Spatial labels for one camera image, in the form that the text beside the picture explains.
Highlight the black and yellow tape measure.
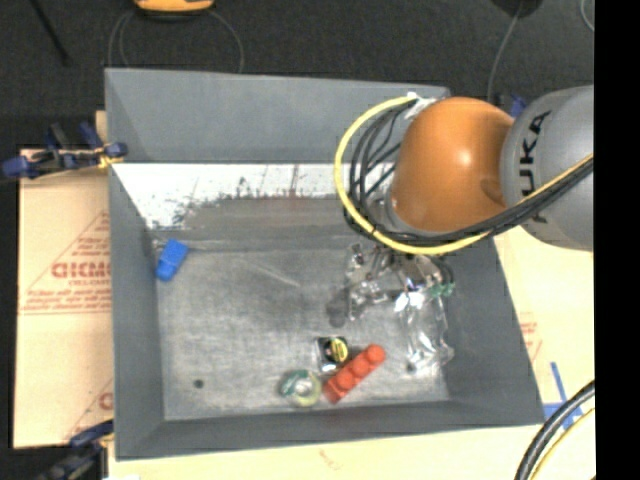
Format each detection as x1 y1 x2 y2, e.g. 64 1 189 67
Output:
315 335 350 374

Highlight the red toy brick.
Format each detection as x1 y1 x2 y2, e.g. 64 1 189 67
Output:
323 343 388 405

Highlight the green and white tape roll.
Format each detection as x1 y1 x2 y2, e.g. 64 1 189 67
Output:
277 368 323 409

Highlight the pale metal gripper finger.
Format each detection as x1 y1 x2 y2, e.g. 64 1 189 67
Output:
345 243 374 290
349 280 391 322

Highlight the grey metal bin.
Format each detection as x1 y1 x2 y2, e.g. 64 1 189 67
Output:
103 67 546 462

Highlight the clear plastic bottle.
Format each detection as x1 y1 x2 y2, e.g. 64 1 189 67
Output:
394 287 456 375

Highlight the brown cardboard board red print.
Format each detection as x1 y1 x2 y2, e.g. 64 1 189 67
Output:
12 110 115 449

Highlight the blue block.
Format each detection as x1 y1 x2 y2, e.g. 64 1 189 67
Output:
154 238 191 283

